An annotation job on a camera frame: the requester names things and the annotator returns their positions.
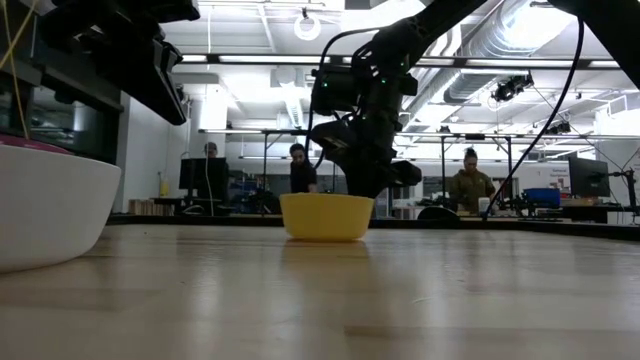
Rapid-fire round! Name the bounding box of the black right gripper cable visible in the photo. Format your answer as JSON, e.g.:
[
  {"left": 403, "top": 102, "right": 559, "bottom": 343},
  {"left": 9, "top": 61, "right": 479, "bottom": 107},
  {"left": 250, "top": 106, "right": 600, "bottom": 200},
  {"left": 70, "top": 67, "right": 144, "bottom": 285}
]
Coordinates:
[{"left": 304, "top": 27, "right": 381, "bottom": 166}]

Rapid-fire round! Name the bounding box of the silver ventilation duct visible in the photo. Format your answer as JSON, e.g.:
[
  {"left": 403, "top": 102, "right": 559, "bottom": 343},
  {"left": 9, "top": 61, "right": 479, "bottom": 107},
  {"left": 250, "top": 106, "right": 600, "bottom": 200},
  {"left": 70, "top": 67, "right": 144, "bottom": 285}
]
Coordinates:
[{"left": 442, "top": 0, "right": 566, "bottom": 105}]

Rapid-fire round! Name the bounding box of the stack of wooden boxes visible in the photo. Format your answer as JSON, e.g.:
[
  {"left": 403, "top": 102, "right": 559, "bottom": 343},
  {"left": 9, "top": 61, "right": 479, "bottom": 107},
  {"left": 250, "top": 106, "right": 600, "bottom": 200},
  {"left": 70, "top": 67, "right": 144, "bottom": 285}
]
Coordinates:
[{"left": 128, "top": 198, "right": 175, "bottom": 216}]

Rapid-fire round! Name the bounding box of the white ring lamp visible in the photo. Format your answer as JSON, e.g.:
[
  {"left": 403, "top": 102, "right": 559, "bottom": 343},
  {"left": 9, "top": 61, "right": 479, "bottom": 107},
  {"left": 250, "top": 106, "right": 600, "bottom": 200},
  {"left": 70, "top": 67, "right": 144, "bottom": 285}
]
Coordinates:
[{"left": 293, "top": 12, "right": 322, "bottom": 42}]

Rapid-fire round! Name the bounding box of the yellow plastic bowl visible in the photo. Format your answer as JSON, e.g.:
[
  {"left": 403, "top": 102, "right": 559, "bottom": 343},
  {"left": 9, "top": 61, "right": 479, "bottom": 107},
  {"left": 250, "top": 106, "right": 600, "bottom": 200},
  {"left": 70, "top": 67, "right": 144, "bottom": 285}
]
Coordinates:
[{"left": 279, "top": 192, "right": 376, "bottom": 243}]

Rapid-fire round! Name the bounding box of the dark glass partition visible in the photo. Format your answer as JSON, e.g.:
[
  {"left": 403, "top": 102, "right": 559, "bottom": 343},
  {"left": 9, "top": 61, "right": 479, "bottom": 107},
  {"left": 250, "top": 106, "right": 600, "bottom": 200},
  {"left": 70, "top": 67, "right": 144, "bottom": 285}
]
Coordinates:
[{"left": 0, "top": 49, "right": 125, "bottom": 164}]

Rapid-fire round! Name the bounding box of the black computer monitor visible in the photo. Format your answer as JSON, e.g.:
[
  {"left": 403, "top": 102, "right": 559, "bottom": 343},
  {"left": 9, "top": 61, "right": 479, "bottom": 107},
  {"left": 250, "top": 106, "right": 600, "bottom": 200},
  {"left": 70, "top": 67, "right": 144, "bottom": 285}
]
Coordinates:
[
  {"left": 568, "top": 156, "right": 611, "bottom": 198},
  {"left": 178, "top": 157, "right": 227, "bottom": 191}
]

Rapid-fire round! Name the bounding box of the black chair back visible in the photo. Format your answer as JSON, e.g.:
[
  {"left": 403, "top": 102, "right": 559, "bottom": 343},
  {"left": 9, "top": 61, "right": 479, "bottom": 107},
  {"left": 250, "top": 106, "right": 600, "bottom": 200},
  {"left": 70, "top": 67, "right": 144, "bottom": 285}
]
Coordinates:
[{"left": 417, "top": 206, "right": 461, "bottom": 222}]

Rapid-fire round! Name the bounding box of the blue storage bin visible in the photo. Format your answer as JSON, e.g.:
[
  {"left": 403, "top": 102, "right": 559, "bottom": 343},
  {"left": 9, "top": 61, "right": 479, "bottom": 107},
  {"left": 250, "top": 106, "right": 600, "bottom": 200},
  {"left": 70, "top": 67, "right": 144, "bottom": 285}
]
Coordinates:
[{"left": 523, "top": 187, "right": 562, "bottom": 209}]

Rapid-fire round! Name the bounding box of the yellow cable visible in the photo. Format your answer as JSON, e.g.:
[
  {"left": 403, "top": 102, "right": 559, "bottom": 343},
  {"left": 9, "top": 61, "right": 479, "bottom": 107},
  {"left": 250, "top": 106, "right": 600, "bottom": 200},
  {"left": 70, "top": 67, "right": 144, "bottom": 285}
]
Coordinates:
[{"left": 0, "top": 0, "right": 39, "bottom": 141}]

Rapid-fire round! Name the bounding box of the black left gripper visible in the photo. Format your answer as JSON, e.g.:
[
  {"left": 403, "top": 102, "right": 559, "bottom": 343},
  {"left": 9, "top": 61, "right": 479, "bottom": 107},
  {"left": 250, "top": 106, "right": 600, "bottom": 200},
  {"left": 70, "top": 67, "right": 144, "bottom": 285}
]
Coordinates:
[{"left": 38, "top": 0, "right": 201, "bottom": 127}]

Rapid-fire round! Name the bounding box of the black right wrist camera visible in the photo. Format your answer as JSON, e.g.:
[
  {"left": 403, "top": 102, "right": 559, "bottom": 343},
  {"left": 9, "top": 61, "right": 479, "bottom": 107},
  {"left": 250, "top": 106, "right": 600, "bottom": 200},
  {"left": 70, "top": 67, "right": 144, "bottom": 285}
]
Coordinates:
[{"left": 387, "top": 159, "right": 424, "bottom": 189}]

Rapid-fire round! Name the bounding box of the pink translucent plastic bowl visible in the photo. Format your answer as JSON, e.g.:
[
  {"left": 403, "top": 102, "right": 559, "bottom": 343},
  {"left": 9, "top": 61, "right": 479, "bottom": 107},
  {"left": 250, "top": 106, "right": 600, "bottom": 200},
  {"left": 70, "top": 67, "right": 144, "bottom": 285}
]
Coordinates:
[{"left": 0, "top": 133, "right": 71, "bottom": 155}]

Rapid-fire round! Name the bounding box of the long overhead light bar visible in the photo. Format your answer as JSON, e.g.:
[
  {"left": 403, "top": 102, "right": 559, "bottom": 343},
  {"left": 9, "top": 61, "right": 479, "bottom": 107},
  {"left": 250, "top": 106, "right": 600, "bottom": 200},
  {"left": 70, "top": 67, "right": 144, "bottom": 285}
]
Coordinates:
[{"left": 179, "top": 52, "right": 629, "bottom": 70}]

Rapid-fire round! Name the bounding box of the person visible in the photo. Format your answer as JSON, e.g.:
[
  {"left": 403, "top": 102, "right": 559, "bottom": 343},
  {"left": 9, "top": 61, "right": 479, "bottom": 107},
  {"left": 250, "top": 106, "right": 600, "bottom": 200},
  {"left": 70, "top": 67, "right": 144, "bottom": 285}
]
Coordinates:
[
  {"left": 203, "top": 141, "right": 230, "bottom": 201},
  {"left": 448, "top": 147, "right": 497, "bottom": 215},
  {"left": 288, "top": 143, "right": 319, "bottom": 195}
]

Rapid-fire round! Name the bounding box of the large white bowl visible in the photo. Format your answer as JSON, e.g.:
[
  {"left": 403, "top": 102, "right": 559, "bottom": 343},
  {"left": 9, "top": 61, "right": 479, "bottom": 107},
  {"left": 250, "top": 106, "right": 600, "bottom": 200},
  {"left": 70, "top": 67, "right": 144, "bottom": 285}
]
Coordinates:
[{"left": 0, "top": 144, "right": 123, "bottom": 274}]

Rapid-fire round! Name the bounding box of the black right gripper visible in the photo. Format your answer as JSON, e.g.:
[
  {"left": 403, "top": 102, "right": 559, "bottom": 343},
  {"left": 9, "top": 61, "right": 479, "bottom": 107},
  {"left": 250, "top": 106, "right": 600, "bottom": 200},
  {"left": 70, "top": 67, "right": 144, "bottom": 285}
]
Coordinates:
[{"left": 309, "top": 115, "right": 404, "bottom": 200}]

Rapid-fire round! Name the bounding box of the hanging black camera rig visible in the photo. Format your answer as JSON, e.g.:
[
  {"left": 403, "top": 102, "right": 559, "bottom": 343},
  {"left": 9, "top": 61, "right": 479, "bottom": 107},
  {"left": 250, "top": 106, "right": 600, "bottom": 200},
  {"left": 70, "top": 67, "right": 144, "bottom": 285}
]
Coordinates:
[{"left": 491, "top": 73, "right": 535, "bottom": 103}]

